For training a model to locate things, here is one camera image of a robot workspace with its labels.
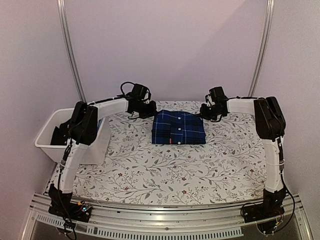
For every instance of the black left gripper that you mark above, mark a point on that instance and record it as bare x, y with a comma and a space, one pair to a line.
153, 111

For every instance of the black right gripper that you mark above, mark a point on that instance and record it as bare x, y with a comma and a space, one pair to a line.
202, 113

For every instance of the blue plaid long sleeve shirt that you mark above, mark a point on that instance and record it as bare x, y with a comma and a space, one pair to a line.
177, 128

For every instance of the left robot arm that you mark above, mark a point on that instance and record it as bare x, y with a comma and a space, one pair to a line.
81, 131

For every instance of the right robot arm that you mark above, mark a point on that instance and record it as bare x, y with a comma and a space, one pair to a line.
270, 126

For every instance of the light blue denim shirt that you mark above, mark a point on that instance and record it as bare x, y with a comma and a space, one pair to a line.
100, 122

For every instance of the white plastic bin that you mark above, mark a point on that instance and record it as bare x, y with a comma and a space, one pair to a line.
94, 155

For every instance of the black shirt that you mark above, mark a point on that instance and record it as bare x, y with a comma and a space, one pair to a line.
60, 134

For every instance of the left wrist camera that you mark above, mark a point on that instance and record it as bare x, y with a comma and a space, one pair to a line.
140, 92

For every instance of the left aluminium frame post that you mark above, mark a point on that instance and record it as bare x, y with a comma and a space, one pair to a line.
61, 6

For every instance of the aluminium frame post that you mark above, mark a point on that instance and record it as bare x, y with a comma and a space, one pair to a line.
270, 5
61, 6

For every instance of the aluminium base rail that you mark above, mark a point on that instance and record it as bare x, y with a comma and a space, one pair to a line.
119, 221

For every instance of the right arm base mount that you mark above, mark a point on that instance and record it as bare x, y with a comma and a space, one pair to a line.
271, 216

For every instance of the right aluminium frame post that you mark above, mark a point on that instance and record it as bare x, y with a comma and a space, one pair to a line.
270, 5

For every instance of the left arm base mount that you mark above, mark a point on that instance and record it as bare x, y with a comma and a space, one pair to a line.
80, 211

